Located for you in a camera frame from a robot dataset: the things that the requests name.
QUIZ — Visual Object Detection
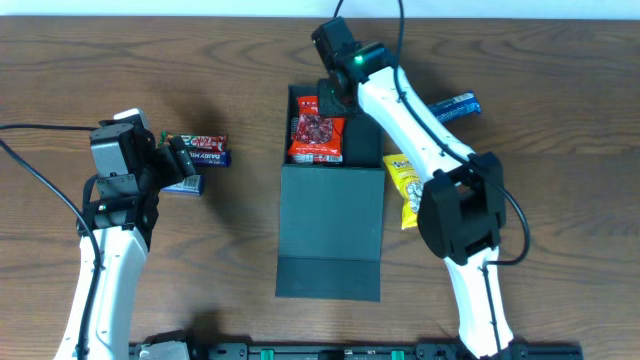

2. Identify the black mounting rail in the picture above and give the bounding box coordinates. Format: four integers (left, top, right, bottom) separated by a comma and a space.
128, 341, 584, 360

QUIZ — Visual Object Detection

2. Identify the blue Dairy Milk bar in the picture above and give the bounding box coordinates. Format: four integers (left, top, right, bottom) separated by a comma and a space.
189, 150, 231, 167

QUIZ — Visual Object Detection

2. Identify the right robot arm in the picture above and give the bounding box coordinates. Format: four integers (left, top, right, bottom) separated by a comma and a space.
311, 17, 514, 359

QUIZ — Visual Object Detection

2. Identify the small blue candy box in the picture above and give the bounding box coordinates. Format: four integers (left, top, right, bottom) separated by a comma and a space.
162, 174, 204, 196

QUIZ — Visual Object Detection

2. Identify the blue Oreo wrapper pack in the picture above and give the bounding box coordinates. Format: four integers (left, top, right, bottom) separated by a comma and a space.
427, 91, 482, 123

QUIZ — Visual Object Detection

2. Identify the yellow Hacks candy bag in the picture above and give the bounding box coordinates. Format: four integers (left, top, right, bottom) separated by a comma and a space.
383, 154, 423, 230

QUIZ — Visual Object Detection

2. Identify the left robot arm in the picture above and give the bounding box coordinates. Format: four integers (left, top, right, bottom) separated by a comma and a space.
55, 121, 195, 359

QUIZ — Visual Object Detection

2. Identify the green red KitKat bar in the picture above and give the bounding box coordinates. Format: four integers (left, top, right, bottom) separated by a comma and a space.
160, 131, 227, 152

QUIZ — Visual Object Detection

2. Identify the dark green open box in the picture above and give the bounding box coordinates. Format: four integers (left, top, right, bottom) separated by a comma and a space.
275, 115, 385, 302

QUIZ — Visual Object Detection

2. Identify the red Hacks candy bag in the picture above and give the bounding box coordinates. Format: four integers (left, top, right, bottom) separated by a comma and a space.
287, 96, 346, 164

